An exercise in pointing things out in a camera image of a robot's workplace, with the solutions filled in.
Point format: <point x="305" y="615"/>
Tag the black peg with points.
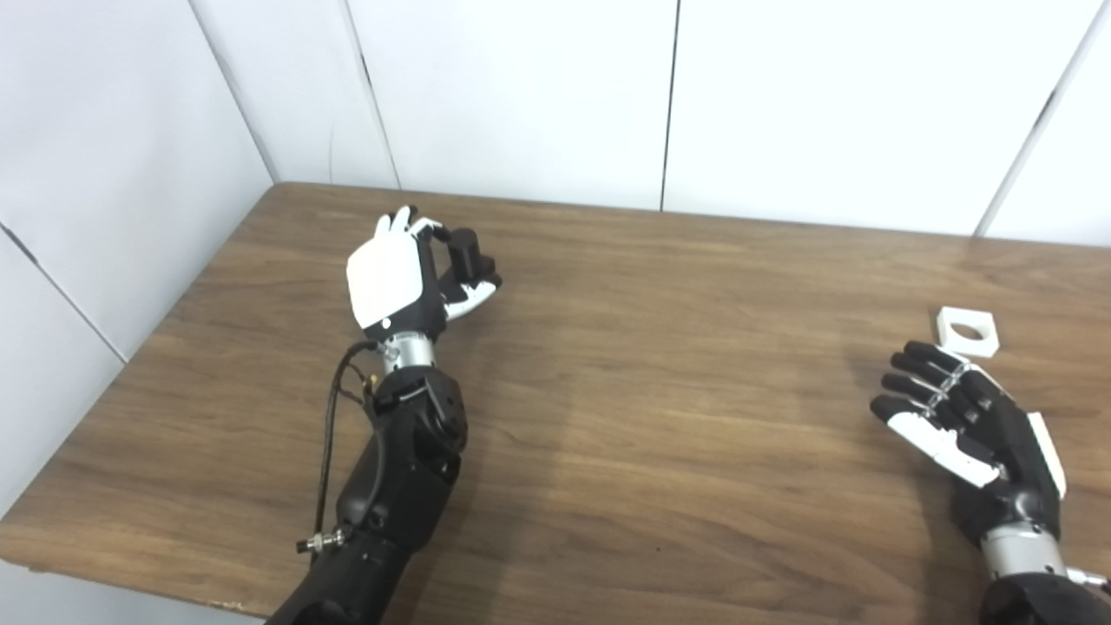
<point x="469" y="253"/>

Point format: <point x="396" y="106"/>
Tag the white square piece with hole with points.
<point x="981" y="345"/>

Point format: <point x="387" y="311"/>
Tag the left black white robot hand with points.
<point x="386" y="278"/>

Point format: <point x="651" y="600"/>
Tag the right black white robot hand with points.
<point x="1007" y="443"/>

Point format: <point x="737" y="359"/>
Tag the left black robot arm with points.
<point x="399" y="486"/>

